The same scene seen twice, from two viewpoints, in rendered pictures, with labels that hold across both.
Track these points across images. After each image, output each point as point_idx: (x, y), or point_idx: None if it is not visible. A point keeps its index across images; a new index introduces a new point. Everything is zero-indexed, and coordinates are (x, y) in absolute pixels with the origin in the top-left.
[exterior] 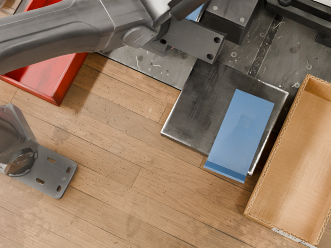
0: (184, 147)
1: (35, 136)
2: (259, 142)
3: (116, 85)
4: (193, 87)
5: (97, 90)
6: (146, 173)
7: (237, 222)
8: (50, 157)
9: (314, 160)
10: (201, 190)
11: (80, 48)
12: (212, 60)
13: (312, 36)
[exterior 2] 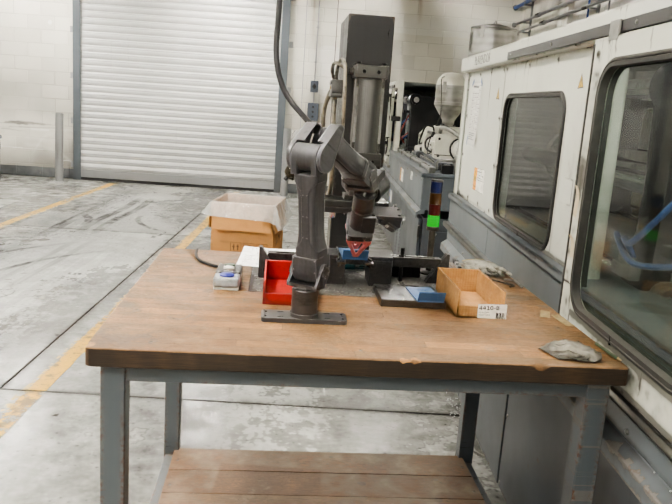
0: (398, 307)
1: None
2: None
3: (337, 299)
4: (382, 289)
5: (327, 301)
6: (387, 314)
7: (456, 318)
8: (325, 313)
9: (470, 301)
10: (424, 314)
11: (358, 168)
12: (401, 216)
13: (423, 282)
